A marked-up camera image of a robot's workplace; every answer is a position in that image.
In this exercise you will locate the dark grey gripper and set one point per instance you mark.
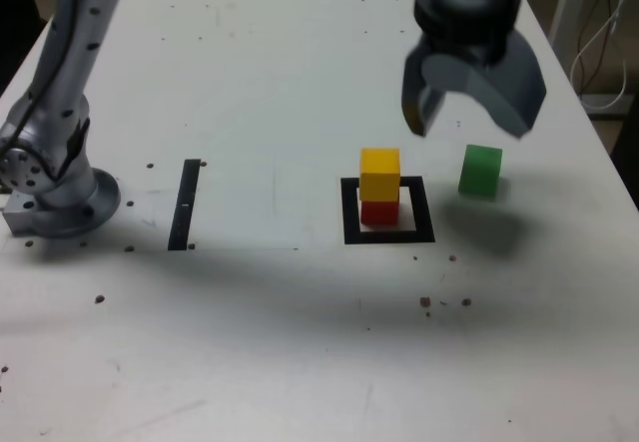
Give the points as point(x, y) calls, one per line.
point(469, 55)

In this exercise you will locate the green cube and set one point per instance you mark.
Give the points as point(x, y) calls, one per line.
point(479, 172)

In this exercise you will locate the yellow cube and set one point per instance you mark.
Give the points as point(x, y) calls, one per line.
point(379, 175)

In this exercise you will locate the red cube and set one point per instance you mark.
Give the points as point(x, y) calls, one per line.
point(379, 212)

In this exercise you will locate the black tape square outline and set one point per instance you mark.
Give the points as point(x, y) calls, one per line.
point(389, 237)

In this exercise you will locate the black tape strip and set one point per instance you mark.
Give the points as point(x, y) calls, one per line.
point(182, 212)

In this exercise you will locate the white frame post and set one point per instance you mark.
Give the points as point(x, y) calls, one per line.
point(566, 3)

